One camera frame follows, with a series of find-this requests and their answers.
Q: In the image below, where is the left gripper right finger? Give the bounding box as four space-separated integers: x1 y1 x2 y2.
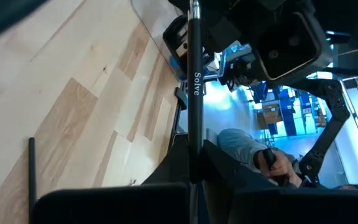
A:
201 139 358 224

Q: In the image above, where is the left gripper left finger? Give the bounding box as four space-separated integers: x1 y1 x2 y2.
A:
30 133 191 224

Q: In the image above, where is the black paintbrush silver ferrule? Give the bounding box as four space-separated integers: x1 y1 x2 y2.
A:
186 0 204 184

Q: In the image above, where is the person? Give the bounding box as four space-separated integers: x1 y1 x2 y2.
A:
218 128 304 189

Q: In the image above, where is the brown cardboard box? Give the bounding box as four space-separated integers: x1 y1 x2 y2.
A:
256 104 284 128

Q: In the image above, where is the blue storage shelving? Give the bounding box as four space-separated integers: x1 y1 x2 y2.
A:
250 83 328 136

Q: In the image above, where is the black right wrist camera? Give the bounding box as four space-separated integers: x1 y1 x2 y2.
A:
253 11 334 88

